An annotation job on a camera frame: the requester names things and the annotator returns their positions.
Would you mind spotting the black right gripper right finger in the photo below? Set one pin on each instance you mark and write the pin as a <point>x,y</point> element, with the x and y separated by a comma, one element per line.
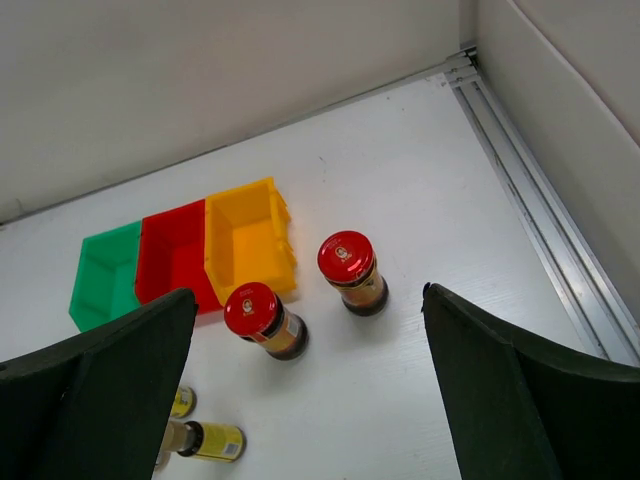
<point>520,406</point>

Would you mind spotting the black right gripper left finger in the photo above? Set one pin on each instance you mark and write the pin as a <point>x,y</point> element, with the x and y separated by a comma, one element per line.
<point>95,406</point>

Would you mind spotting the yellow-label oil bottle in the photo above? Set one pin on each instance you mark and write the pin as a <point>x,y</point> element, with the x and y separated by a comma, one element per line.
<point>204,441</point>
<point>184,402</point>

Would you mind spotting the red-lid chili sauce jar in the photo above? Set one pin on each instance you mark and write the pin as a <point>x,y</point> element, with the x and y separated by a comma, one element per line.
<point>256,314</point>

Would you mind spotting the green plastic bin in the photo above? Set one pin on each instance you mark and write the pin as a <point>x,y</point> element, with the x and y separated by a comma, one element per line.
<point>104,287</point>

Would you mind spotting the red plastic bin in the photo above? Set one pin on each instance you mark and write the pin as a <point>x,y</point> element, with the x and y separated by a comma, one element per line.
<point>171,256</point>

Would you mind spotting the yellow plastic bin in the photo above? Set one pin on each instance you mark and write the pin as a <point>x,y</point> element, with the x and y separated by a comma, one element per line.
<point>246,239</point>

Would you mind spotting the aluminium table rail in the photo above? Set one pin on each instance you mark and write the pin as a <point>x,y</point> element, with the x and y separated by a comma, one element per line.
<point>600,317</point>

